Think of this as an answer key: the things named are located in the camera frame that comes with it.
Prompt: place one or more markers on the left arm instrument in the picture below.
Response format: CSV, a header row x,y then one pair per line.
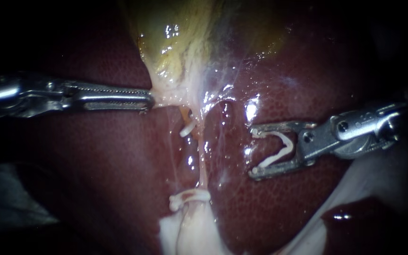
x,y
30,95

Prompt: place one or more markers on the right arm instrument jaw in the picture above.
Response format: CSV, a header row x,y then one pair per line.
x,y
282,126
282,168

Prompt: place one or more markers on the right arm instrument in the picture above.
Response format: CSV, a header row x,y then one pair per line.
x,y
352,132

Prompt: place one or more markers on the left arm instrument jaw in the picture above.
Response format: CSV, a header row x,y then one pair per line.
x,y
115,92
119,105

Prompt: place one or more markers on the white clip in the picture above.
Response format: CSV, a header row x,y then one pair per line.
x,y
190,195
188,130
288,143

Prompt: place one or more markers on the gallbladder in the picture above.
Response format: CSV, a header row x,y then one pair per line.
x,y
179,46

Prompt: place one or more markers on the thin tube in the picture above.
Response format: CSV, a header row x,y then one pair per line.
x,y
201,159

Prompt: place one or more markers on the dark red liver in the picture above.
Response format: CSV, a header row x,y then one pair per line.
x,y
289,209

